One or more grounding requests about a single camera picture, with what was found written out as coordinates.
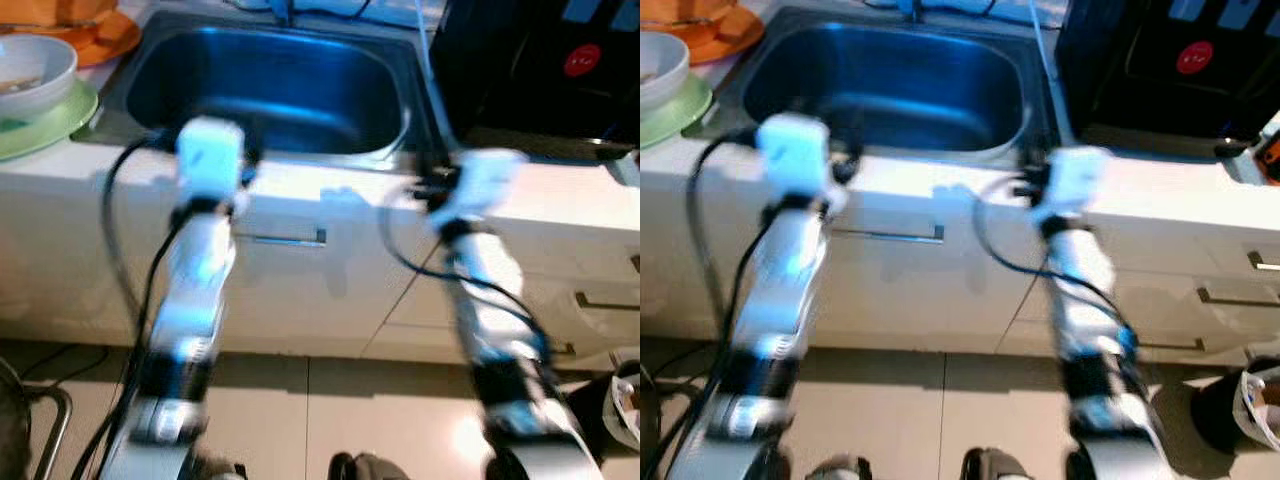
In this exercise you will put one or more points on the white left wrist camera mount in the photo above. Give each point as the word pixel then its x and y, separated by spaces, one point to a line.
pixel 795 150
pixel 210 155

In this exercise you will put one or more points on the metal sink faucet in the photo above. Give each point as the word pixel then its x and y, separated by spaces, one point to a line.
pixel 285 10
pixel 912 8

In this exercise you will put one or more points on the black bin with white bag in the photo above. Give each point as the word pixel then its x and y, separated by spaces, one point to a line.
pixel 1250 400
pixel 620 400

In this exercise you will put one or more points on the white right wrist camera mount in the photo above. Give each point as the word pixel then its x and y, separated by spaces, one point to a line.
pixel 1075 175
pixel 485 180

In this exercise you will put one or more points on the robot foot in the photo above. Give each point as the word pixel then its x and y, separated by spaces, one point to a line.
pixel 845 468
pixel 370 468
pixel 1000 468
pixel 215 468

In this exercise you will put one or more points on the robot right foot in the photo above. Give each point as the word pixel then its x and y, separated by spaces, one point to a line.
pixel 370 468
pixel 1000 468

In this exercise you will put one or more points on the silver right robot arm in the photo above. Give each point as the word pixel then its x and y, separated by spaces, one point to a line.
pixel 490 290
pixel 1085 290

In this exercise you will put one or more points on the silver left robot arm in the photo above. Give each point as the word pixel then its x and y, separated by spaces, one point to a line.
pixel 780 300
pixel 190 300

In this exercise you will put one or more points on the green plate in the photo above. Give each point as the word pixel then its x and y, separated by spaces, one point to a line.
pixel 680 115
pixel 55 125

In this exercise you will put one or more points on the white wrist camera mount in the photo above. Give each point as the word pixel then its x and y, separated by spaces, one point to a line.
pixel 795 150
pixel 1075 175
pixel 210 155
pixel 485 180

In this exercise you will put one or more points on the white bowl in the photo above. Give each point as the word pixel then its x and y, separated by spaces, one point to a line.
pixel 660 65
pixel 30 70

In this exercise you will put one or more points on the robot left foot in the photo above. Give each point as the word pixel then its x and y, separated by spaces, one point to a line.
pixel 845 468
pixel 215 468

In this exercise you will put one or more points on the black appliance with red sticker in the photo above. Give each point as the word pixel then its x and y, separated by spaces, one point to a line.
pixel 540 80
pixel 1170 70

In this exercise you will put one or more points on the stainless steel sink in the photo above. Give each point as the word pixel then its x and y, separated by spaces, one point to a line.
pixel 890 90
pixel 270 90

